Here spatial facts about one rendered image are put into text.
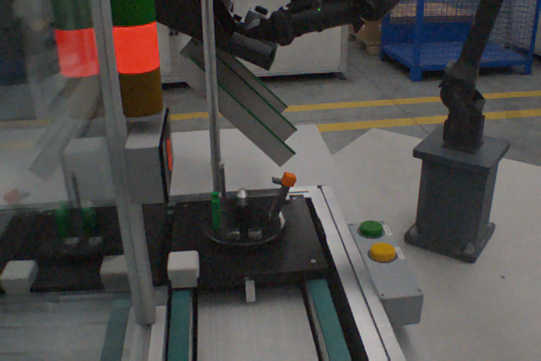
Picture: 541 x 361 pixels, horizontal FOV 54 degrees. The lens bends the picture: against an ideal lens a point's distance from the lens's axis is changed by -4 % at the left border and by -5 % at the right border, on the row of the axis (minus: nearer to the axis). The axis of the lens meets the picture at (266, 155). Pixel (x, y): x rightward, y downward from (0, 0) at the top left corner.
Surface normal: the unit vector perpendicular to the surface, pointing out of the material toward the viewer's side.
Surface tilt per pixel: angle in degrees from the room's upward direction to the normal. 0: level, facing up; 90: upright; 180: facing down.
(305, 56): 90
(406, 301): 90
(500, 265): 0
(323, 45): 90
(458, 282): 0
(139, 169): 90
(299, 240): 0
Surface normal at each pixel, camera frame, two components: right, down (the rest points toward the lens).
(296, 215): -0.02, -0.91
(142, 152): 0.10, 0.41
